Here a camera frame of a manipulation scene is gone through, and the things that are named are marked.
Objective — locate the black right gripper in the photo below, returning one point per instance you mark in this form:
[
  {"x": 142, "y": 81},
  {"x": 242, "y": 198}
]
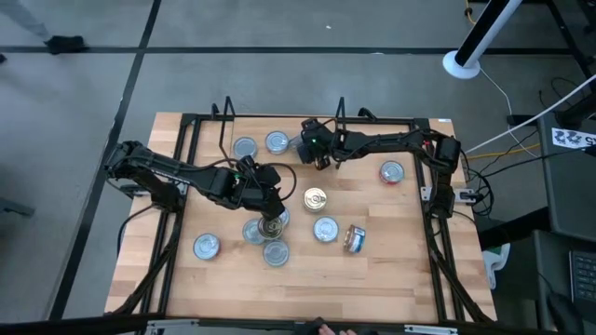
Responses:
[{"x": 319, "y": 149}]

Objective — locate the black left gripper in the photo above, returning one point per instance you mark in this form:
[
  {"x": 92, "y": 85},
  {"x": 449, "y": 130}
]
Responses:
[{"x": 263, "y": 200}]

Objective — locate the olive green tuna can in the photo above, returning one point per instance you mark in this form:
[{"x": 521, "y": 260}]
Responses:
[
  {"x": 293, "y": 143},
  {"x": 326, "y": 229}
]

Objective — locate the blue salmon can gold lid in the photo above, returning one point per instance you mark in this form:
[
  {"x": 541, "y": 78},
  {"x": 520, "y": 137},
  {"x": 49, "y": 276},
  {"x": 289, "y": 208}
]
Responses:
[
  {"x": 271, "y": 230},
  {"x": 355, "y": 239},
  {"x": 315, "y": 199}
]

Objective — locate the red albacore tuna can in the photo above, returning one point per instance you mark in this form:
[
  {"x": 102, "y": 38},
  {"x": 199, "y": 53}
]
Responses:
[
  {"x": 277, "y": 142},
  {"x": 206, "y": 246},
  {"x": 391, "y": 171}
]

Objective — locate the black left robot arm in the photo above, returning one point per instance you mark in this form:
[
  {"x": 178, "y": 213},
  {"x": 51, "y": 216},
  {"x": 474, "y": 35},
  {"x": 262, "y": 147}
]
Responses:
[{"x": 163, "y": 165}]

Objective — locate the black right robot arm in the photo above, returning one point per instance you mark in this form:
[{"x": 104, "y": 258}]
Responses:
[{"x": 396, "y": 139}]

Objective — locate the person's hand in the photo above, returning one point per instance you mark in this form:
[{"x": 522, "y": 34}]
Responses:
[{"x": 328, "y": 331}]

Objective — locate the white tower fan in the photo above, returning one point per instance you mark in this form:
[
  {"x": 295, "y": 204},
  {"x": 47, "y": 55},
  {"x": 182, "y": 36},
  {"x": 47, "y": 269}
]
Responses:
[{"x": 458, "y": 65}]

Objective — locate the black power strip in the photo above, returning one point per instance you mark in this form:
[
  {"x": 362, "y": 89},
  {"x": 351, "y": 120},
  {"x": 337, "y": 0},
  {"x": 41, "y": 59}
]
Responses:
[{"x": 521, "y": 120}]

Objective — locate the white plastic bag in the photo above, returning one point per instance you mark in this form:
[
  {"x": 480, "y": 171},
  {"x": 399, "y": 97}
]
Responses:
[{"x": 496, "y": 265}]

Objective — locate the grey furniture foot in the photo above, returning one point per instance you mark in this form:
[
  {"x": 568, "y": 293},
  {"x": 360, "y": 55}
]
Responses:
[{"x": 16, "y": 207}]

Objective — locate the person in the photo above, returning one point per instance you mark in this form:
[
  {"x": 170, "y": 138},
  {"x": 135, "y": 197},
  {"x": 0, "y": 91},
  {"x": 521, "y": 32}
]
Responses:
[{"x": 65, "y": 44}]

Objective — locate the grey cabinet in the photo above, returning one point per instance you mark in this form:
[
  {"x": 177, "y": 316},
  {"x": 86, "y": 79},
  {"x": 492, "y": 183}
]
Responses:
[{"x": 568, "y": 186}]

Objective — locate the white printed paper label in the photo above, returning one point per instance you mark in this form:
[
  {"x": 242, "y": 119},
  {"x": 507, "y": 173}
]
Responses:
[{"x": 572, "y": 138}]

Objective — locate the black desk leg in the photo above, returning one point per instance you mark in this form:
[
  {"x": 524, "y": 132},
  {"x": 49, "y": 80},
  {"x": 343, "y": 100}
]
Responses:
[{"x": 570, "y": 42}]

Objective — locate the black keyboard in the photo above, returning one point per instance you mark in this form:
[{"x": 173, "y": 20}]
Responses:
[{"x": 584, "y": 277}]

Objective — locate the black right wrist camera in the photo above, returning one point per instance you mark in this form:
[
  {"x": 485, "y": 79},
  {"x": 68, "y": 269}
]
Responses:
[{"x": 313, "y": 125}]

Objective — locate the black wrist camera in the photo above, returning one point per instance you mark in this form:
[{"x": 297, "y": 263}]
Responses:
[
  {"x": 265, "y": 174},
  {"x": 313, "y": 125}
]

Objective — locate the wooden shelf with black frame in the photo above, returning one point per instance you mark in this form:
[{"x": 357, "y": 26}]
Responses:
[{"x": 274, "y": 159}]

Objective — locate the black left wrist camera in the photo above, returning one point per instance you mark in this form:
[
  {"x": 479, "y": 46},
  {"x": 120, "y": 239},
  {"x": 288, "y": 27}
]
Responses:
[{"x": 265, "y": 174}]

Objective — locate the black metal table frame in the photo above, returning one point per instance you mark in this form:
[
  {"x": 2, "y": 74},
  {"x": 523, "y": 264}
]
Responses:
[{"x": 188, "y": 119}]

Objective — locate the silver metal bracket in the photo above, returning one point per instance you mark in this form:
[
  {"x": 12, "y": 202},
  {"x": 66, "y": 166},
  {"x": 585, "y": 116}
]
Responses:
[
  {"x": 430, "y": 330},
  {"x": 172, "y": 328}
]

